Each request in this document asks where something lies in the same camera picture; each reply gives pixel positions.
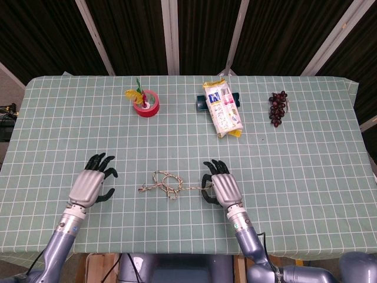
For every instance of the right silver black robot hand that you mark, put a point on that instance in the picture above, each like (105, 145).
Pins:
(226, 188)

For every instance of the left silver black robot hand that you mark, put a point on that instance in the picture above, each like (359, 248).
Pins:
(85, 188)

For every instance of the left blue grey robot arm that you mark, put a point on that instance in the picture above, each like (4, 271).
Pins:
(63, 230)

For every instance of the right blue grey robot arm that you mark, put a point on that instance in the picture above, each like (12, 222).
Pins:
(244, 224)

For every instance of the green checked tablecloth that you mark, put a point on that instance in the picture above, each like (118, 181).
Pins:
(176, 141)

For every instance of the white and yellow snack bag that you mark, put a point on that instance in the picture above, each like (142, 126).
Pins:
(224, 115)

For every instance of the wooden table leg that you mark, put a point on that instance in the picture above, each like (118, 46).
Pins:
(239, 274)

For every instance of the dark teal box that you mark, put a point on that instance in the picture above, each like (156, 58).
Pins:
(201, 103)

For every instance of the dark red grape bunch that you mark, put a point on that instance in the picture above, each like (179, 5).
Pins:
(277, 109)

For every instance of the blue grey robot torso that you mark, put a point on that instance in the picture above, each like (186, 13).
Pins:
(176, 268)

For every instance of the black equipment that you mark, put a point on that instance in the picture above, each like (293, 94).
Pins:
(6, 129)

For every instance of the red tape roll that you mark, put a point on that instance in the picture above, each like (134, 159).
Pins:
(150, 112)

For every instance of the yellow feather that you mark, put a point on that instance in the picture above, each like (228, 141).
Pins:
(132, 94)

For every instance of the red feather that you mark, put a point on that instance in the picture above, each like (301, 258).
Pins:
(144, 98)

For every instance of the green feather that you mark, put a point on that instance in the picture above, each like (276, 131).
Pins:
(138, 84)

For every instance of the black pleated curtain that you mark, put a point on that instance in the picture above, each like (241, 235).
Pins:
(132, 29)

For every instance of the white metal frame post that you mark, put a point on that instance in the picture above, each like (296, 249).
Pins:
(332, 38)
(171, 35)
(235, 35)
(97, 38)

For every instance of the grey metal frame bar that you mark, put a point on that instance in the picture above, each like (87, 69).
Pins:
(369, 123)

